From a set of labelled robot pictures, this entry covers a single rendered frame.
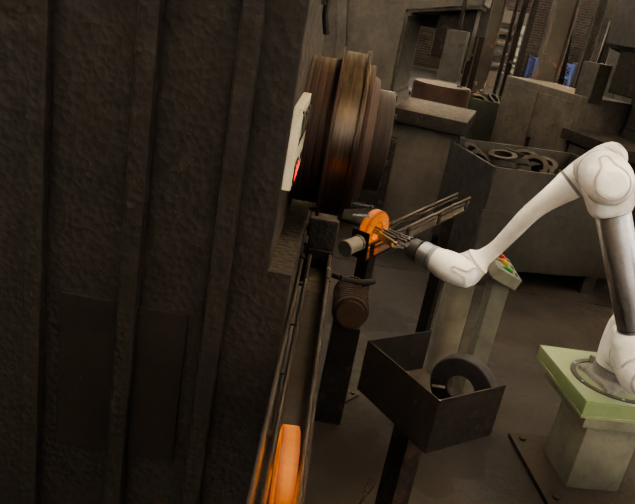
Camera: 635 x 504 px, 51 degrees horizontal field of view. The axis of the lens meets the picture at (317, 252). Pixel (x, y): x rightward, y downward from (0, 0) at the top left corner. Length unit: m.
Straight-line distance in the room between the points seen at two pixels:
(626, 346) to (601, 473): 0.59
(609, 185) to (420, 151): 2.67
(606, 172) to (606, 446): 1.01
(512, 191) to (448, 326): 1.49
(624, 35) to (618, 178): 3.55
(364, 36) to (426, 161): 0.91
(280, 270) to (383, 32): 3.20
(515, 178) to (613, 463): 1.93
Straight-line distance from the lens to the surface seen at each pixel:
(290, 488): 1.16
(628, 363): 2.23
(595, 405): 2.37
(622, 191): 2.03
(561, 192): 2.24
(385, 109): 1.79
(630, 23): 5.50
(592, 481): 2.66
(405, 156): 4.59
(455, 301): 2.72
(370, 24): 4.58
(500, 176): 4.00
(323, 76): 1.76
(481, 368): 1.59
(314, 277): 2.06
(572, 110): 5.74
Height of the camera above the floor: 1.46
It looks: 20 degrees down
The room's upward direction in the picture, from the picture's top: 10 degrees clockwise
